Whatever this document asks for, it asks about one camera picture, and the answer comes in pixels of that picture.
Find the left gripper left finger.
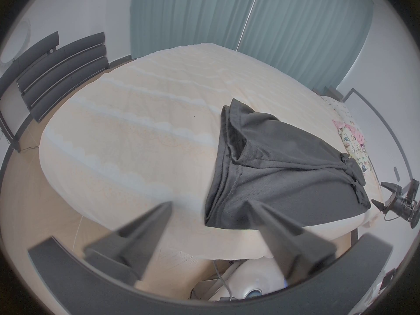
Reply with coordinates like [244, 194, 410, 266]
[84, 201, 174, 289]

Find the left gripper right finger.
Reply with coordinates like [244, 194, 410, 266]
[250, 203, 337, 282]

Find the black T-shirt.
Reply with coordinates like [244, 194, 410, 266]
[203, 98, 372, 230]

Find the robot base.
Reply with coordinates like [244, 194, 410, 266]
[190, 251, 289, 303]

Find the pile of clothes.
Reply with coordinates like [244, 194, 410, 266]
[332, 119, 366, 144]

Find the bed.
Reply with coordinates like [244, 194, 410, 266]
[39, 42, 412, 261]

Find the white printed pyjama top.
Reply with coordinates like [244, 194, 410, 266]
[339, 128, 373, 175]

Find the grey bedside table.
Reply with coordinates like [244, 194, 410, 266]
[312, 86, 343, 102]

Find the blue-green curtain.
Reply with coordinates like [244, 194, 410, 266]
[236, 0, 376, 91]
[129, 0, 263, 60]

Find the round white framed mirror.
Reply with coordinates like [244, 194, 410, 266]
[0, 18, 32, 65]

